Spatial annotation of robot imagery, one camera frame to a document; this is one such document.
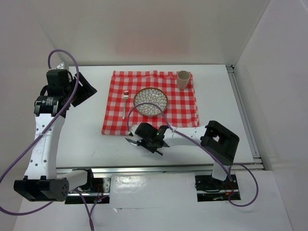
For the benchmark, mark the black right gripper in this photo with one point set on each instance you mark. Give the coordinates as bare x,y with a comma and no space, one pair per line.
141,143

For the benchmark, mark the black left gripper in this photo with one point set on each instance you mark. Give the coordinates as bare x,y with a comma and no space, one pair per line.
86,90

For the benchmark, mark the silver table knife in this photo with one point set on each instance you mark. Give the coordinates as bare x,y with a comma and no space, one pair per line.
131,141

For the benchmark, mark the red white checkered cloth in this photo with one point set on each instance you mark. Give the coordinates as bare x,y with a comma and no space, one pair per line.
181,110

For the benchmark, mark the silver fork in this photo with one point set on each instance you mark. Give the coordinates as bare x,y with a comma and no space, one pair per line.
125,97

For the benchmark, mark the patterned ceramic plate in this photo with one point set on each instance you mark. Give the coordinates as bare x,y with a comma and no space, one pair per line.
150,101

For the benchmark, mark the beige paper cup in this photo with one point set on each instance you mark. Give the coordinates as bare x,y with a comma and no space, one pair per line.
183,78

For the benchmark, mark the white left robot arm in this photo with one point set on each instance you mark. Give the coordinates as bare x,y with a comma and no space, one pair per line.
40,182

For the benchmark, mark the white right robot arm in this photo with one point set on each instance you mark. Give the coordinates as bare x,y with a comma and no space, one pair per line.
216,140

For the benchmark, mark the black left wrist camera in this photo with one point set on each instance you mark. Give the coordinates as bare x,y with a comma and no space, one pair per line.
58,78

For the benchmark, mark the aluminium front rail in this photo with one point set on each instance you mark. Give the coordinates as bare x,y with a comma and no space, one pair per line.
159,169

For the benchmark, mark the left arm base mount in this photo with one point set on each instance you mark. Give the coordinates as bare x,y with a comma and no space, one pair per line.
97,193

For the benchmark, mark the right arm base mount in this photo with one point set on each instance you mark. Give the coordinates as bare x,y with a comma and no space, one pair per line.
209,189

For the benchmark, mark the aluminium side rail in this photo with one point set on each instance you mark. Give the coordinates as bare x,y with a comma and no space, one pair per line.
246,123

